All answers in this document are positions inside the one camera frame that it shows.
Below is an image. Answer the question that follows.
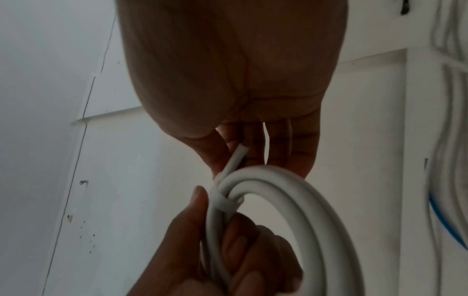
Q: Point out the person's right hand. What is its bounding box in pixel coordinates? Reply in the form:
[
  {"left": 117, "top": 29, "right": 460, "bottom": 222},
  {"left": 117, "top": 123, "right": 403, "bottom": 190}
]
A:
[{"left": 114, "top": 0, "right": 351, "bottom": 179}]

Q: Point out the blue cable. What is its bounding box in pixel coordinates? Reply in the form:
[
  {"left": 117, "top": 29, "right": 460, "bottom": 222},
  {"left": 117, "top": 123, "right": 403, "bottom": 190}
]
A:
[{"left": 427, "top": 193, "right": 468, "bottom": 250}]

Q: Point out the thick white cable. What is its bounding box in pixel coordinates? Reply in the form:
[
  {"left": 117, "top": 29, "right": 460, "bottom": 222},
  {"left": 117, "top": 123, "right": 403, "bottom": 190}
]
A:
[{"left": 199, "top": 165, "right": 367, "bottom": 296}]

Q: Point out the tangle of white cables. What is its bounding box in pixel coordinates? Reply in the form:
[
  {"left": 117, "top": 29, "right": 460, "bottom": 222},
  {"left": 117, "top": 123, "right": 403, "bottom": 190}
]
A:
[{"left": 426, "top": 0, "right": 468, "bottom": 261}]

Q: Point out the person's left hand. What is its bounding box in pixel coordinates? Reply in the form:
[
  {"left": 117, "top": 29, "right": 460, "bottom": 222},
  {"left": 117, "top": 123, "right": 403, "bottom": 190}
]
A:
[{"left": 126, "top": 184, "right": 305, "bottom": 296}]

